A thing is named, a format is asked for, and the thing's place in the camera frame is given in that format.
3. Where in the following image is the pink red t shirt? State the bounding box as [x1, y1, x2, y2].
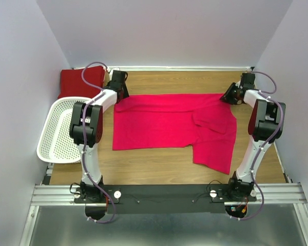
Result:
[112, 94, 237, 174]

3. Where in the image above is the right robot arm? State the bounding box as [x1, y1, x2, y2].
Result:
[220, 71, 286, 198]

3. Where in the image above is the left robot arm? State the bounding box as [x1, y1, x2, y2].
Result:
[69, 69, 129, 203]

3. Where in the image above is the folded dark red shirt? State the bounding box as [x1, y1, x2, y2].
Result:
[57, 66, 105, 99]

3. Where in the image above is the white plastic laundry basket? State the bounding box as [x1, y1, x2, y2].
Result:
[36, 96, 88, 163]

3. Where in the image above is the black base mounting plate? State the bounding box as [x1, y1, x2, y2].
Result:
[74, 183, 259, 221]

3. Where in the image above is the aluminium frame rail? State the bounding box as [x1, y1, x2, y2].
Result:
[20, 183, 308, 245]

